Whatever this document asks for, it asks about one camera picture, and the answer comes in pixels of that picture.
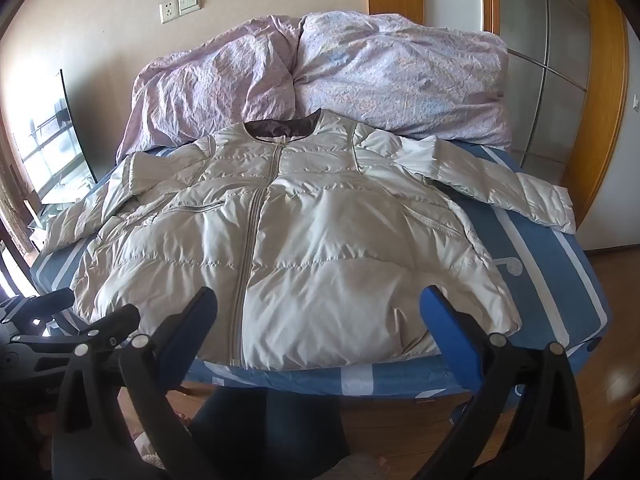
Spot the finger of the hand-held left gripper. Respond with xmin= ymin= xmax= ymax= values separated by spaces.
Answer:
xmin=26 ymin=287 xmax=77 ymax=323
xmin=80 ymin=304 xmax=142 ymax=350

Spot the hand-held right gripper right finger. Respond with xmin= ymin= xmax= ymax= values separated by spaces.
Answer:
xmin=419 ymin=285 xmax=587 ymax=480

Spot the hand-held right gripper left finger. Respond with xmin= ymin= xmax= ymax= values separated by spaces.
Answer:
xmin=50 ymin=287 xmax=218 ymax=480

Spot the white puffer jacket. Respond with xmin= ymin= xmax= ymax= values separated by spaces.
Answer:
xmin=39 ymin=109 xmax=576 ymax=372

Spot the blue striped bed sheet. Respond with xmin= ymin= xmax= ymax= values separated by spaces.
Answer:
xmin=29 ymin=142 xmax=615 ymax=413

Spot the curved television screen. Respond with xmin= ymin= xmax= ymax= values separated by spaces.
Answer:
xmin=10 ymin=68 xmax=99 ymax=207

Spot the frosted glass sliding door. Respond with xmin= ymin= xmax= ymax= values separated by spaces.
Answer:
xmin=494 ymin=0 xmax=592 ymax=188

